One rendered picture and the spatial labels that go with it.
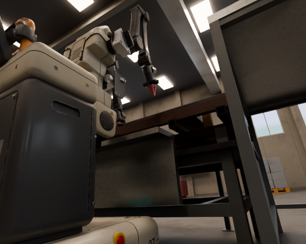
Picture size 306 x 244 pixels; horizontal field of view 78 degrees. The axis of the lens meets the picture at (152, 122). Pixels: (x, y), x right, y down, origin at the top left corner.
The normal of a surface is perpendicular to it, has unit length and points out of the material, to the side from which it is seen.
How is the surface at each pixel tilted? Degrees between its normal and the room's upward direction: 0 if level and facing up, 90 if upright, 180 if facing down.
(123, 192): 90
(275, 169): 90
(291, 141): 90
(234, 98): 90
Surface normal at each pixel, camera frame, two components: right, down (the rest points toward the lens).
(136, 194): -0.52, -0.26
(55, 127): 0.87, -0.23
